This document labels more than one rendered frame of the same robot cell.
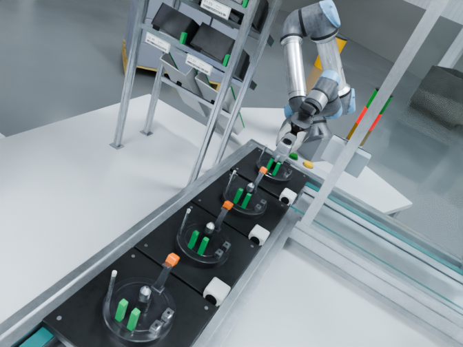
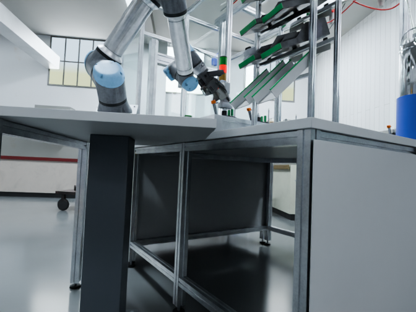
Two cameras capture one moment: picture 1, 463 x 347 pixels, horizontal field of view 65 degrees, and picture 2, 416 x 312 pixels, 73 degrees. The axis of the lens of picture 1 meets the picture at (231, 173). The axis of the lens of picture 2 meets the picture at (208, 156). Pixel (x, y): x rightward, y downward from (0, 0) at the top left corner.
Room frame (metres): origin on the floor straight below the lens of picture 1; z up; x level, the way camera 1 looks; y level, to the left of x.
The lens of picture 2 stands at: (2.35, 0.80, 0.71)
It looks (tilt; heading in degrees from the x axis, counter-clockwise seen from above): 3 degrees up; 221
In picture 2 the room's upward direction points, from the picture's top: 2 degrees clockwise
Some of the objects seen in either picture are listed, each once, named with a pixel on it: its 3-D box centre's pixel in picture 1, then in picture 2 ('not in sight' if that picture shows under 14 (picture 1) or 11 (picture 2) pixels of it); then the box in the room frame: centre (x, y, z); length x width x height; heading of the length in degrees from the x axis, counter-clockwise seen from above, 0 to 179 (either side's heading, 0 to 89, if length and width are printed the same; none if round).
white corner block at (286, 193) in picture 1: (286, 197); not in sight; (1.03, -0.20, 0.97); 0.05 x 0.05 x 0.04; 74
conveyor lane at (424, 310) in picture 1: (337, 231); not in sight; (1.05, -0.42, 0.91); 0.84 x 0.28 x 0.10; 74
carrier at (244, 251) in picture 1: (207, 234); not in sight; (0.67, 0.00, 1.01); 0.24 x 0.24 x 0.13; 74
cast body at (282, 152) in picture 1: (282, 149); (226, 102); (1.14, -0.13, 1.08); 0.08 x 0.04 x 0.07; 164
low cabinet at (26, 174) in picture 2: not in sight; (65, 176); (-0.43, -5.96, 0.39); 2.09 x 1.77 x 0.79; 47
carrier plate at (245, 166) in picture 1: (271, 174); not in sight; (1.15, -0.14, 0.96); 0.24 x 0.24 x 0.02; 74
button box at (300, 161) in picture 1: (304, 171); not in sight; (1.33, -0.28, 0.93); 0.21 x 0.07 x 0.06; 74
